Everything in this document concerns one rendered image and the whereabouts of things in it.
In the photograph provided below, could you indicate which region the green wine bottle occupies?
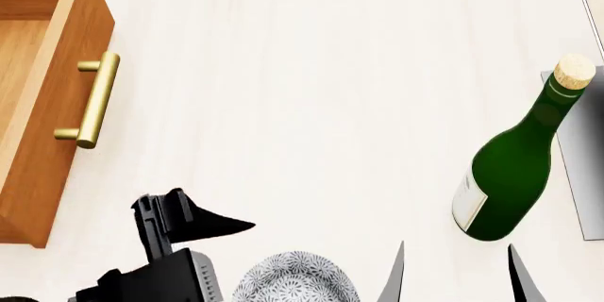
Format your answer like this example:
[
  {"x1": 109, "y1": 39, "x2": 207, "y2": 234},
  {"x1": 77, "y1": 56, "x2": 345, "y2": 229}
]
[{"x1": 450, "y1": 78, "x2": 586, "y2": 243}]

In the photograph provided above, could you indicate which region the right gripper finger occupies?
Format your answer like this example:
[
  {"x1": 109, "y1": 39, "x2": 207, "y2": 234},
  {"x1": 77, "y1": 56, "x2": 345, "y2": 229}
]
[
  {"x1": 375, "y1": 240, "x2": 407, "y2": 302},
  {"x1": 507, "y1": 243, "x2": 551, "y2": 302}
]

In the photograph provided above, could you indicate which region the bottle cork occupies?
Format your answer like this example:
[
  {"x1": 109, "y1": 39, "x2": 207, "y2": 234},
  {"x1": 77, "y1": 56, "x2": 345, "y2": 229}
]
[{"x1": 552, "y1": 53, "x2": 597, "y2": 90}]

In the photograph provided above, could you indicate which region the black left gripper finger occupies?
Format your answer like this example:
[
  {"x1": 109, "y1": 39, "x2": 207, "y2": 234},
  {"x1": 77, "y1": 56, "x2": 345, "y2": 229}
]
[{"x1": 170, "y1": 205, "x2": 257, "y2": 243}]

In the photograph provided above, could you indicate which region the grey flat stove plate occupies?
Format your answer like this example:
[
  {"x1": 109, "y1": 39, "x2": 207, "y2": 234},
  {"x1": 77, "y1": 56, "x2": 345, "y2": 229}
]
[{"x1": 540, "y1": 66, "x2": 604, "y2": 242}]

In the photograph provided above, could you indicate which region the brass drawer handle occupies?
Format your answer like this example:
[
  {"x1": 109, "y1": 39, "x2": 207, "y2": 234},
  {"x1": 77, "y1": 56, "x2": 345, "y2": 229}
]
[{"x1": 52, "y1": 50, "x2": 122, "y2": 150}]

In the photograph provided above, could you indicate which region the wooden cabinet drawer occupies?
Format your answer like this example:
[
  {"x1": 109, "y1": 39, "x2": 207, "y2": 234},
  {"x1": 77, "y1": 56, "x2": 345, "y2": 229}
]
[{"x1": 0, "y1": 0, "x2": 117, "y2": 250}]

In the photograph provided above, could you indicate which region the floral patterned black bowl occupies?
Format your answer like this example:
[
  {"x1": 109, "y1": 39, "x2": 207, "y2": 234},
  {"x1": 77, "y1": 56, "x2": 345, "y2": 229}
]
[{"x1": 230, "y1": 250, "x2": 362, "y2": 302}]

